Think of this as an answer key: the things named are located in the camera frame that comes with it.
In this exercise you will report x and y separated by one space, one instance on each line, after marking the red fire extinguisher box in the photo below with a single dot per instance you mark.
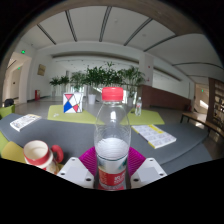
37 94

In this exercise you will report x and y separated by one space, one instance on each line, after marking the framed wall picture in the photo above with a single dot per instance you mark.
41 69

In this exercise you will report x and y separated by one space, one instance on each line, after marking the small clear plastic bottle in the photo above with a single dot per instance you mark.
138 107

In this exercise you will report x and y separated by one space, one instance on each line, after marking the long wooden bench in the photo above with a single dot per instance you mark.
200 121

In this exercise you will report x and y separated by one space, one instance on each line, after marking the white printed booklet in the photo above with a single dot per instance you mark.
24 121

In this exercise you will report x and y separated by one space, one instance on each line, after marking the group of potted green plants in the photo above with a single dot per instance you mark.
100 76

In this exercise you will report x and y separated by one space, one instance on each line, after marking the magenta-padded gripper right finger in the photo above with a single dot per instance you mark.
148 172

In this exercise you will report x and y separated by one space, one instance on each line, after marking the red white patterned mug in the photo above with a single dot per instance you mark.
38 155

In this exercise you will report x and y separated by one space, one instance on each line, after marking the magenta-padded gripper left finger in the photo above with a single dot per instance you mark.
75 172

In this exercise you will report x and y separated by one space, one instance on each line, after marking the black chair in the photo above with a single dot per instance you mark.
9 102

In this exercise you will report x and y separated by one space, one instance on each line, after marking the green exit sign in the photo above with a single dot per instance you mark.
23 52

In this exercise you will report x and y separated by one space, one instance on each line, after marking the white box with coloured triangles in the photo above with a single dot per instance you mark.
72 102

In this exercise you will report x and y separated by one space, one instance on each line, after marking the lime green chair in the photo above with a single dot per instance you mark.
6 112

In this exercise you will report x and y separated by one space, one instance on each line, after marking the yellow-edged open booklet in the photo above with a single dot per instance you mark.
155 136

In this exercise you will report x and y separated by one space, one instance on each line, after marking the wooden shelf unit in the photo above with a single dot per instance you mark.
219 101

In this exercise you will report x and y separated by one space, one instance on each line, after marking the clear red-capped water bottle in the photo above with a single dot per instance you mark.
112 156

